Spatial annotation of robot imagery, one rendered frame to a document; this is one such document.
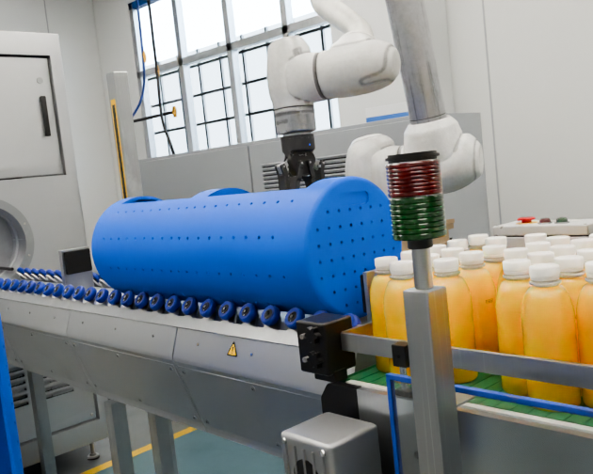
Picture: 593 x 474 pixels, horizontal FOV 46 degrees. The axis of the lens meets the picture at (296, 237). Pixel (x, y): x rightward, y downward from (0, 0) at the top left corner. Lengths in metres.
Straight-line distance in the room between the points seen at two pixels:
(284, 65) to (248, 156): 2.20
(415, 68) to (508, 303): 1.03
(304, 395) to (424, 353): 0.59
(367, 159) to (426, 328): 1.21
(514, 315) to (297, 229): 0.47
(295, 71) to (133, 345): 0.85
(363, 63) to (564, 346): 0.75
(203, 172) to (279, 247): 2.67
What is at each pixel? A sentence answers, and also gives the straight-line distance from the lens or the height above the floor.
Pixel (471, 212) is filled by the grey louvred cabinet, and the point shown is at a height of 0.99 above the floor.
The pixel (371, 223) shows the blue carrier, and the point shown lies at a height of 1.13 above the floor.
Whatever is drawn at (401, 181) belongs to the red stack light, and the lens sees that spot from 0.80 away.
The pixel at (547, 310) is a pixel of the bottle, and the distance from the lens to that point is 0.97.
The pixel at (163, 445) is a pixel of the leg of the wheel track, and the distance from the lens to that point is 2.34.
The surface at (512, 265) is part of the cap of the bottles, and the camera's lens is 1.03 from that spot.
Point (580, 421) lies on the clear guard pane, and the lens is 0.89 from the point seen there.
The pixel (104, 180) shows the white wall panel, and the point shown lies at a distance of 7.04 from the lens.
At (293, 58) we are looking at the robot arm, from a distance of 1.53.
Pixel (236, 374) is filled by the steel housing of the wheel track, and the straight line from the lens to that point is 1.54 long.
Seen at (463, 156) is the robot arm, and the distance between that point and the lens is 1.93.
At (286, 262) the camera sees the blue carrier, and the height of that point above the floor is 1.08.
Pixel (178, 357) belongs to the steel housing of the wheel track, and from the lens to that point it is 1.72.
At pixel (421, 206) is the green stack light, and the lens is 0.80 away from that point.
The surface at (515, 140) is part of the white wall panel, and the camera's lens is 4.21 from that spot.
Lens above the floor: 1.25
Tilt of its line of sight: 5 degrees down
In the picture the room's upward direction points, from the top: 6 degrees counter-clockwise
